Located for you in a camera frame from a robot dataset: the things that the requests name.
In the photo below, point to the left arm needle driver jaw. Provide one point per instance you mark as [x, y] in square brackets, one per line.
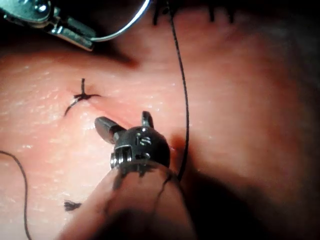
[81, 27]
[72, 37]

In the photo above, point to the black stitching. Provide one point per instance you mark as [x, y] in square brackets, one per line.
[83, 96]
[156, 15]

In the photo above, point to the tissue pad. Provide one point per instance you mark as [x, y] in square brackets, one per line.
[225, 105]

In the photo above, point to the right arm needle driver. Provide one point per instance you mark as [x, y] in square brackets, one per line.
[147, 147]

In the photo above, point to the curved steel needle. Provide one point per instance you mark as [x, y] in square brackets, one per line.
[120, 32]

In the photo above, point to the left arm needle driver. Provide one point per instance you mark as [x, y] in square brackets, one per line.
[27, 11]

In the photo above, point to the right arm needle driver jaw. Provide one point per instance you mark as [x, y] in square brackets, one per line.
[107, 128]
[147, 120]

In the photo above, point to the short cut-off black thread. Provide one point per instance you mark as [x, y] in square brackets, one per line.
[71, 205]

